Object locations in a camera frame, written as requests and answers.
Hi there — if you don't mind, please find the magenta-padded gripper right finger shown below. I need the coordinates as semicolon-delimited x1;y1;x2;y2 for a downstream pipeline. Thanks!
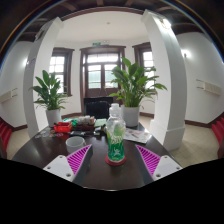
132;143;183;187

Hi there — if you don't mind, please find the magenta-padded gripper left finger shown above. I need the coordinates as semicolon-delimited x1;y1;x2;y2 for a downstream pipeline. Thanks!
43;144;95;187

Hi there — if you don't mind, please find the clear green-labelled drink bottle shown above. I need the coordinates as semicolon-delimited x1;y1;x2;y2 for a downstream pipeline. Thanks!
104;102;128;163

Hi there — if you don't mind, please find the white mug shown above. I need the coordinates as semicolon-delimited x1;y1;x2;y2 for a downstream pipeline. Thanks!
65;135;87;154

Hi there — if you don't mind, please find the flat black device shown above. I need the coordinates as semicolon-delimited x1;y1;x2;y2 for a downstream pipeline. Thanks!
69;130;88;137

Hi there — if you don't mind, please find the flat round red coaster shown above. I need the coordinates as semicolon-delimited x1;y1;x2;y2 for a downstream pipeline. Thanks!
104;154;128;167

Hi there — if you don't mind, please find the red box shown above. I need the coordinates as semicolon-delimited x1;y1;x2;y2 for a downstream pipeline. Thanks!
53;121;74;134

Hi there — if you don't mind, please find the brown basket with packets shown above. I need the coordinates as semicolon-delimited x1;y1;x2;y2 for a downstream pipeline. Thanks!
75;115;97;131

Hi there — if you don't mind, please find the green booklet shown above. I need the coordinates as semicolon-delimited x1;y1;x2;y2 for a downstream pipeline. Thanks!
94;118;108;128

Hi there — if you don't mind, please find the large potted plant, white pot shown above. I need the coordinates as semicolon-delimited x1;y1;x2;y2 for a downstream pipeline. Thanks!
109;57;168;128

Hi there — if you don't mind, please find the small potted plant, white pot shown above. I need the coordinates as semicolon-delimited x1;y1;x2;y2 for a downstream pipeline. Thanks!
29;69;69;128

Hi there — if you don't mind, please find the black chair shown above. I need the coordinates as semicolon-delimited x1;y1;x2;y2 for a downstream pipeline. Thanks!
83;96;114;120

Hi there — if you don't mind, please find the dark wooden glazed door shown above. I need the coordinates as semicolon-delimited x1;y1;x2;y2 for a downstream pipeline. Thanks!
79;45;127;99

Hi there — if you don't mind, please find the wide dark-framed window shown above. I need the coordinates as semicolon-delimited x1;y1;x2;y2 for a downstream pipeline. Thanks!
49;47;75;97

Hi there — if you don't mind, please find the narrow dark-framed window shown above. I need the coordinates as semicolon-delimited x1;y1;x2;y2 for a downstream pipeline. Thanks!
132;42;156;91

